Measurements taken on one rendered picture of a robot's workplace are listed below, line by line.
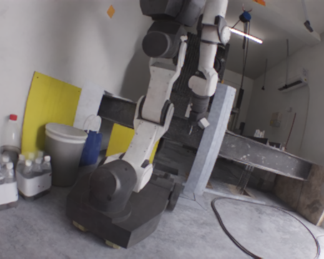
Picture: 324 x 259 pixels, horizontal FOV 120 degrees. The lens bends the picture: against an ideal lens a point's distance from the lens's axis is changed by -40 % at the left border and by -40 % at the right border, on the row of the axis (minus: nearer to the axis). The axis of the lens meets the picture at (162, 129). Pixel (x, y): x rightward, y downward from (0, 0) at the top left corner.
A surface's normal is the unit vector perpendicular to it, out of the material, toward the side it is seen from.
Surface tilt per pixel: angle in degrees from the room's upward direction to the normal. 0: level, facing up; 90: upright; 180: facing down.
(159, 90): 105
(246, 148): 90
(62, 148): 93
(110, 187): 73
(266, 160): 90
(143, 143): 63
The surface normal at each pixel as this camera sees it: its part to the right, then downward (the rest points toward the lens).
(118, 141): -0.12, 0.01
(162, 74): -0.24, 0.25
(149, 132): -0.02, -0.44
